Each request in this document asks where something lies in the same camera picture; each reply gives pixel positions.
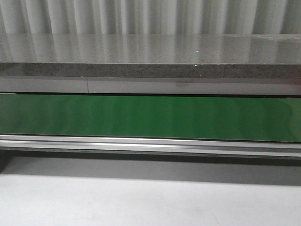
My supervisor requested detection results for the white pleated curtain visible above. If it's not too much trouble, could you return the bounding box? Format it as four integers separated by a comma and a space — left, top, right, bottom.
0, 0, 301, 35

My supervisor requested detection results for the grey stone countertop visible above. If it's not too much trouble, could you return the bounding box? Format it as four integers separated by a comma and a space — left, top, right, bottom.
0, 33, 301, 80

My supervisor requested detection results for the green conveyor belt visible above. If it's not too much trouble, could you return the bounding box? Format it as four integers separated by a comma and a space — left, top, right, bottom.
0, 94, 301, 142

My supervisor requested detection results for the aluminium conveyor front rail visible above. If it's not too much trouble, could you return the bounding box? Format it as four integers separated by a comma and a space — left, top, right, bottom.
0, 135, 301, 159

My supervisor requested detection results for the white conveyor back rail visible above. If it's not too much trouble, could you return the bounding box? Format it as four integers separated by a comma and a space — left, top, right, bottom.
0, 76, 301, 96

